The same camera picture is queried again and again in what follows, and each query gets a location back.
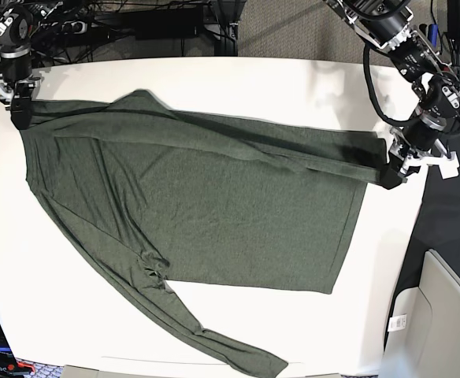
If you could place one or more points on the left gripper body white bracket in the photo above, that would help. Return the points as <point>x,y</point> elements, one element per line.
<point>405,159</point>

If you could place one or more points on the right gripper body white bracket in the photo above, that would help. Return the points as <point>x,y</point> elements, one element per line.
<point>17,96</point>

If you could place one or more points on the green long sleeve shirt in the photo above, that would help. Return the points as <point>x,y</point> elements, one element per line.
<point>147,195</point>

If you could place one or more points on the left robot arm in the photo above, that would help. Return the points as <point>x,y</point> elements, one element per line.
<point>385,28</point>

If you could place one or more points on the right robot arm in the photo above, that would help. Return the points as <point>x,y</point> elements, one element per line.
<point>15,44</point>

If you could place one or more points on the dark grey mat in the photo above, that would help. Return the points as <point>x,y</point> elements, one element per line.
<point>437,226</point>

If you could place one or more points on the white power strip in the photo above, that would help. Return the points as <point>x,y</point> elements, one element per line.
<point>74,27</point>

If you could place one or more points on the white plastic bin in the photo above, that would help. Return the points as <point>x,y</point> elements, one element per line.
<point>424,329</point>

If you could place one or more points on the blue handled tool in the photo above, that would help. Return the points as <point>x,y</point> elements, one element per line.
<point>433,32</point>

